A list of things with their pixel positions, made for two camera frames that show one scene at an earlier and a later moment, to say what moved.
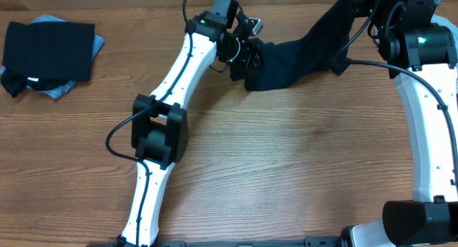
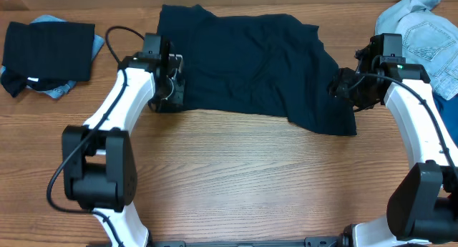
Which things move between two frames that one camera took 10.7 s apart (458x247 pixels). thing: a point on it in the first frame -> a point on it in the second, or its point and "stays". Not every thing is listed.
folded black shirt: [49, 51] stays
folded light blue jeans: [59, 92] stays
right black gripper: [358, 2] -> [340, 85]
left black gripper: [251, 57] -> [177, 88]
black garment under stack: [14, 84] stays
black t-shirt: [324, 44] -> [268, 64]
